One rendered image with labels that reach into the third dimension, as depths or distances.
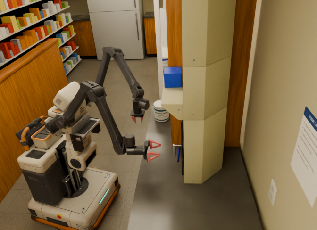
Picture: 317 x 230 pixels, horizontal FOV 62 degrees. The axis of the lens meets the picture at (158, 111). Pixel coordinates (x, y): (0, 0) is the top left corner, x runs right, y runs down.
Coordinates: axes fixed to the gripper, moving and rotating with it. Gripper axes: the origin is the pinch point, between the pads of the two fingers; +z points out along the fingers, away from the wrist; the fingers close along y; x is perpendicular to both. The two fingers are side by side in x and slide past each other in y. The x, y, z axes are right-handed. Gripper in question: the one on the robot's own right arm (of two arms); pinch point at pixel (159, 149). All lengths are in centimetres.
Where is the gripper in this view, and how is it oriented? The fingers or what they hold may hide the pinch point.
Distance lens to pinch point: 162.6
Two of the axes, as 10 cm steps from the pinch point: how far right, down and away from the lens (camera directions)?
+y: 0.7, -5.1, 8.6
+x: 0.8, 8.6, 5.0
